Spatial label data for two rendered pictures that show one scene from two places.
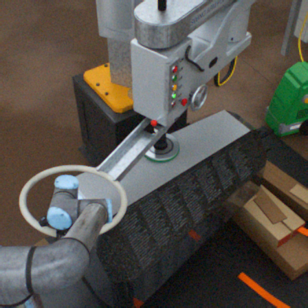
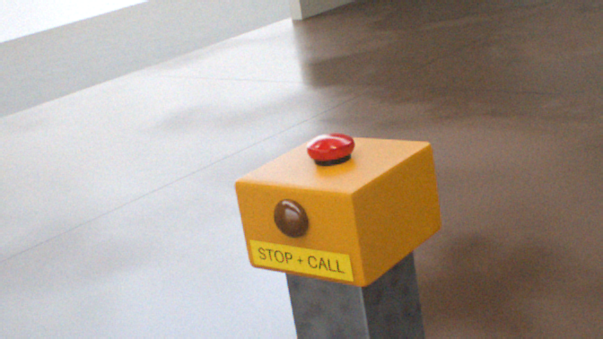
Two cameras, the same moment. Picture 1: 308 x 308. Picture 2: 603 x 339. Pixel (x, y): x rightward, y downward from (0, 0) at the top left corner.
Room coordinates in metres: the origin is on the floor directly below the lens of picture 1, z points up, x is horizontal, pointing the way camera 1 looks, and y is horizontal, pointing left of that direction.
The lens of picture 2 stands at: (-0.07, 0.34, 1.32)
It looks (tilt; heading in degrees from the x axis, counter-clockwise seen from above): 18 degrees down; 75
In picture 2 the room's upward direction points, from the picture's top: 10 degrees counter-clockwise
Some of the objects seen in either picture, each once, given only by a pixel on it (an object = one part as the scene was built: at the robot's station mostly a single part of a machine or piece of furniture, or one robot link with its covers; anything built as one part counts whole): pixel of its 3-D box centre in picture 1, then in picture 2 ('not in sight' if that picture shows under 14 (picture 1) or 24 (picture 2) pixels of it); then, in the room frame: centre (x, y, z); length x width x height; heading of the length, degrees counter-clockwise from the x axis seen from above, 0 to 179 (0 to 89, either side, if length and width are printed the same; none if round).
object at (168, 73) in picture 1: (171, 86); not in sight; (1.75, -0.08, 1.39); 0.08 x 0.03 x 0.28; 143
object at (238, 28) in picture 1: (231, 18); not in sight; (2.40, -0.43, 1.36); 0.19 x 0.19 x 0.20
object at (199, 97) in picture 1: (193, 95); not in sight; (1.90, -0.20, 1.22); 0.15 x 0.10 x 0.15; 143
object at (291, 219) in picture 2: not in sight; (290, 218); (0.10, 1.02, 1.05); 0.03 x 0.02 x 0.03; 124
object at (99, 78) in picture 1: (129, 80); not in sight; (2.62, 0.18, 0.76); 0.49 x 0.49 x 0.05; 34
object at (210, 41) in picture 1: (206, 47); not in sight; (2.18, -0.28, 1.32); 0.74 x 0.23 x 0.49; 143
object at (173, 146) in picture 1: (160, 146); not in sight; (1.88, -0.03, 0.87); 0.21 x 0.21 x 0.01
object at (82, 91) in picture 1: (131, 122); not in sight; (2.62, 0.18, 0.37); 0.66 x 0.66 x 0.74; 34
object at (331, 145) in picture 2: not in sight; (330, 148); (0.15, 1.06, 1.09); 0.04 x 0.04 x 0.02
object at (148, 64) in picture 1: (170, 71); not in sight; (1.94, -0.08, 1.34); 0.36 x 0.22 x 0.45; 143
